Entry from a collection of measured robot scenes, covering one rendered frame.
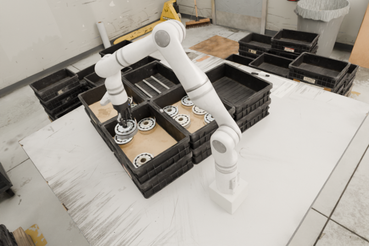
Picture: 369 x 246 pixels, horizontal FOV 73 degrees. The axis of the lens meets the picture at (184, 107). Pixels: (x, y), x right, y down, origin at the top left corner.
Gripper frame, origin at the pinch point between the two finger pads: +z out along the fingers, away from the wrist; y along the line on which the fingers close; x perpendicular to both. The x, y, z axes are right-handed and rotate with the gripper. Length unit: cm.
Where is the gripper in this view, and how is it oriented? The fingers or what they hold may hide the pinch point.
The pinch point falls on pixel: (128, 123)
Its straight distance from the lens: 122.9
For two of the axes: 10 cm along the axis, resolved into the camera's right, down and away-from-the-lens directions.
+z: 1.3, 7.8, 6.1
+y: 1.4, -6.3, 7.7
